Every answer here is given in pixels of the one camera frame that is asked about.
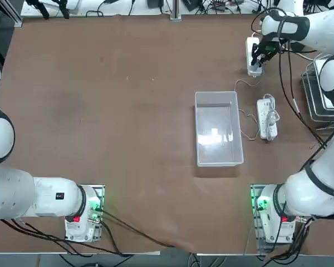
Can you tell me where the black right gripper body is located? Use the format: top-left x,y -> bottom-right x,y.
253,37 -> 281,60

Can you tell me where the thin white charger cable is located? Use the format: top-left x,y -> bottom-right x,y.
233,69 -> 266,140

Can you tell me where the long white power strip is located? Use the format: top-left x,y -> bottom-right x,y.
245,37 -> 266,77

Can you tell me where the short white power strip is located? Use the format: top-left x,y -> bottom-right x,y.
256,97 -> 278,141

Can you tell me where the translucent plastic bin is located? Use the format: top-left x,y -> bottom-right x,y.
194,91 -> 244,168

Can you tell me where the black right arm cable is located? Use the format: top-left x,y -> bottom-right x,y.
277,38 -> 328,149

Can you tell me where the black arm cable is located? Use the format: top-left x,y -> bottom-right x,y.
277,38 -> 328,149
0,210 -> 179,256

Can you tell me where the metal wire document tray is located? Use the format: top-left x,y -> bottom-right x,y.
300,54 -> 334,130

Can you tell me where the bundled white cord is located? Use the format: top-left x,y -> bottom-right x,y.
260,93 -> 281,141

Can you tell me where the aluminium frame post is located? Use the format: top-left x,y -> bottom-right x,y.
169,0 -> 183,22

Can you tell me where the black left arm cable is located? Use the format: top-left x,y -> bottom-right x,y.
0,210 -> 179,256

